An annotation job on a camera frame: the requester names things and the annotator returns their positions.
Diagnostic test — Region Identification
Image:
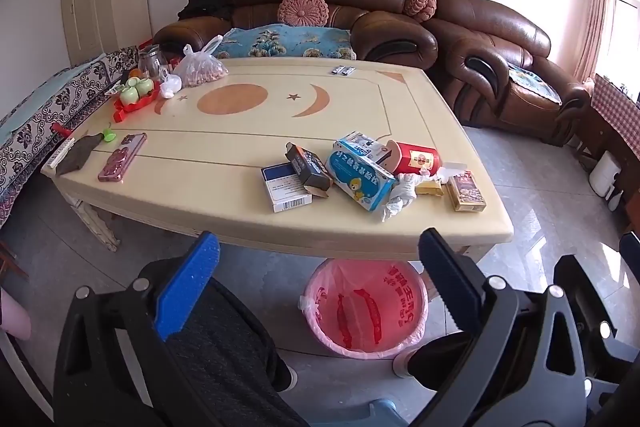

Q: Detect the plastic bag of peanuts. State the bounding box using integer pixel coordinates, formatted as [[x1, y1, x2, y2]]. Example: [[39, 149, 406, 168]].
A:
[[172, 35, 231, 89]]

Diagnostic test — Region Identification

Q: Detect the black and white patterned cloth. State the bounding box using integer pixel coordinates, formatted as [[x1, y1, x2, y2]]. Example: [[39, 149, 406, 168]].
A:
[[0, 46, 142, 230]]

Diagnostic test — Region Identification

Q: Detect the red checkered tablecloth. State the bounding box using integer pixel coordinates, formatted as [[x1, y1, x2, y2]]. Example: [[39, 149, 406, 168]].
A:
[[590, 74, 640, 134]]

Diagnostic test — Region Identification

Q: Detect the brown leather armchair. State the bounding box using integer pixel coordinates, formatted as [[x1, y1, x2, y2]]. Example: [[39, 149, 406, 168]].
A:
[[429, 0, 592, 148]]

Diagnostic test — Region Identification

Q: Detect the blue floral sofa cover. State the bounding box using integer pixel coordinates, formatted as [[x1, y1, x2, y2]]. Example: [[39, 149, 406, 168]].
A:
[[212, 24, 359, 61]]

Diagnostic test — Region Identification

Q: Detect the small white plastic bag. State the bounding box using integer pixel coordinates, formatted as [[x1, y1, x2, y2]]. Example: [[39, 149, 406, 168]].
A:
[[158, 74, 184, 100]]

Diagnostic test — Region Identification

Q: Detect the pink curtain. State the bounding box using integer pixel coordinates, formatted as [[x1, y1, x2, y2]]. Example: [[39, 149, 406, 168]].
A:
[[574, 0, 617, 84]]

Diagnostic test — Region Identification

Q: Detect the small white tissue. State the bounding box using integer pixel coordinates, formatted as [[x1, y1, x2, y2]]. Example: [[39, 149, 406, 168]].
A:
[[439, 161, 469, 182]]

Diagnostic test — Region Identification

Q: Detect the black clothing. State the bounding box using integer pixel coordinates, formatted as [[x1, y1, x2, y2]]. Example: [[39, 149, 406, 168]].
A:
[[177, 0, 236, 20]]

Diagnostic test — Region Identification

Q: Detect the blue armchair seat cloth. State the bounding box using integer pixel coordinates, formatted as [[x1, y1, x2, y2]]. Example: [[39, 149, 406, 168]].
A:
[[506, 61, 564, 106]]

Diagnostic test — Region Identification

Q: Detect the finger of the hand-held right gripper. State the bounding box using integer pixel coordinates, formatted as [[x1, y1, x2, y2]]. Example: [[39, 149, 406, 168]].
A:
[[619, 231, 640, 273], [552, 254, 621, 380]]

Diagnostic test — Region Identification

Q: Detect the red tray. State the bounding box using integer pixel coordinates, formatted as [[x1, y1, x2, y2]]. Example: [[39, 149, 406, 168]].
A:
[[113, 79, 164, 124]]

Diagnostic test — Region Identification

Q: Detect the long brown leather sofa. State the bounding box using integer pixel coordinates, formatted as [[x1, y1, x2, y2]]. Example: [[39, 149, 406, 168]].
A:
[[151, 0, 439, 68]]

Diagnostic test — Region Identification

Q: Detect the pink trash bin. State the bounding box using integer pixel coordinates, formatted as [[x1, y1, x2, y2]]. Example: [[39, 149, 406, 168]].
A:
[[299, 258, 431, 361]]

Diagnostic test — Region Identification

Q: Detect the dark box with orange stripe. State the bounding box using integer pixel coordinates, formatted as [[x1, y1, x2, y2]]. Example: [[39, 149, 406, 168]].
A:
[[284, 143, 334, 198]]

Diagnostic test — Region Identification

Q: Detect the white and blue medicine box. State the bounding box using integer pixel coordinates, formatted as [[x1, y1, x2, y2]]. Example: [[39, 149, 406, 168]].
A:
[[261, 161, 314, 214]]

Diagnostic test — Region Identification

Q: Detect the pink phone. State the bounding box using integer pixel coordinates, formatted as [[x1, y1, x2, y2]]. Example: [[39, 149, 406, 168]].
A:
[[97, 132, 148, 184]]

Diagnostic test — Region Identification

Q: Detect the gold cigarette box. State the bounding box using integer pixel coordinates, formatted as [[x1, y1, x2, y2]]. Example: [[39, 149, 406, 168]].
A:
[[446, 171, 487, 213]]

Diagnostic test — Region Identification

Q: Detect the blue cartoon medicine box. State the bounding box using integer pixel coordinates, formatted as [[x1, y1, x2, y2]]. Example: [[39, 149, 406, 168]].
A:
[[325, 142, 397, 212]]

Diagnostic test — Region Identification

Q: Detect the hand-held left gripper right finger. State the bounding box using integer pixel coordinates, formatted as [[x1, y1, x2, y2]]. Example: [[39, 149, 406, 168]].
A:
[[415, 228, 596, 427]]

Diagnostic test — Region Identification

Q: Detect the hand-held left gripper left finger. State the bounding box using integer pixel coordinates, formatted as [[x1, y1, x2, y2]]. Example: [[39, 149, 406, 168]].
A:
[[52, 231, 222, 427]]

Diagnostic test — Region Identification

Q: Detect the white jug on floor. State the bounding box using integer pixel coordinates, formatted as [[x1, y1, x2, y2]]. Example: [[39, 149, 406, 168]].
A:
[[588, 151, 624, 201]]

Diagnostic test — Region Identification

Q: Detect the yellow snack wrapper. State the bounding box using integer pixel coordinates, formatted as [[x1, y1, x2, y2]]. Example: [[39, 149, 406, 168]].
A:
[[415, 179, 446, 198]]

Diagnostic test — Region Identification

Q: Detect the person's right leg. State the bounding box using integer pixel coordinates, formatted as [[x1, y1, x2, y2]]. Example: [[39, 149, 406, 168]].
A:
[[391, 327, 476, 393]]

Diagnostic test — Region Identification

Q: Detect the blue plastic stool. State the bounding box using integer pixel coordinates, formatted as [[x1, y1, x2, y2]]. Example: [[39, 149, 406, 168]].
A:
[[309, 398, 408, 427]]

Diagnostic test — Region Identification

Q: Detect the red paper cup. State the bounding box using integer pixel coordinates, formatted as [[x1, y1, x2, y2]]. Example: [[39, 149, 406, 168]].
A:
[[387, 140, 444, 178]]

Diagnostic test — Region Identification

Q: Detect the glass jar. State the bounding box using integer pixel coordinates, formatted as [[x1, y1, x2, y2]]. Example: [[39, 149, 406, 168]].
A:
[[137, 45, 169, 80]]

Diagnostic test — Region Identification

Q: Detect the dark grey cloth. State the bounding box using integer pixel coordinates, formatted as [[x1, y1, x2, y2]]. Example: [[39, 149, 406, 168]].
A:
[[55, 134, 104, 176]]

